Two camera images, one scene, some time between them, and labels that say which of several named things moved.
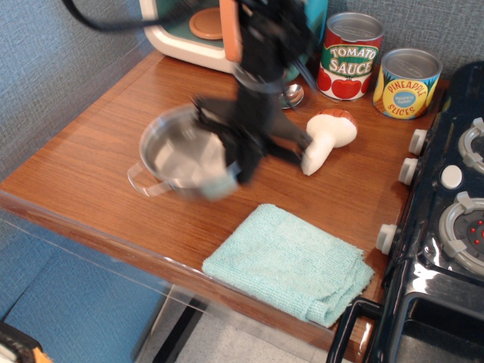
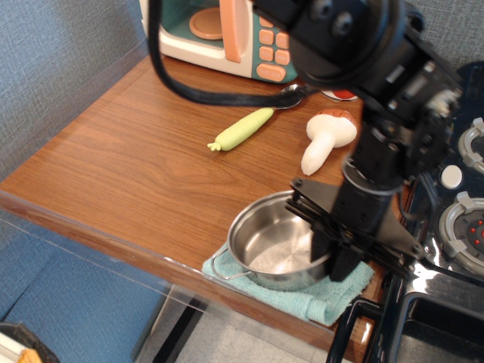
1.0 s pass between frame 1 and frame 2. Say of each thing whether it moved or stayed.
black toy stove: stayed
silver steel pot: moved
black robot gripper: moved
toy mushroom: stayed
